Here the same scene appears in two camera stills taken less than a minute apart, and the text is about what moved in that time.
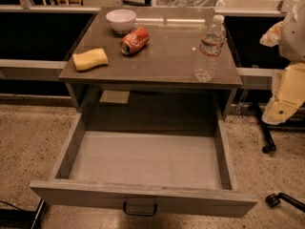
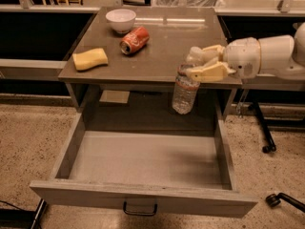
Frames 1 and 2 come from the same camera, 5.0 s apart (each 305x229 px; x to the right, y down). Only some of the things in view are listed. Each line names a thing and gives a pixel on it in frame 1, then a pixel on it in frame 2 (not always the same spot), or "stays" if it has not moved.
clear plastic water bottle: [210, 49] to [186, 89]
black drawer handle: [140, 213] stays
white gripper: [294, 38] to [242, 57]
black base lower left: [22, 218] stays
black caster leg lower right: [273, 200] stays
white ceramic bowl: [121, 20] stays
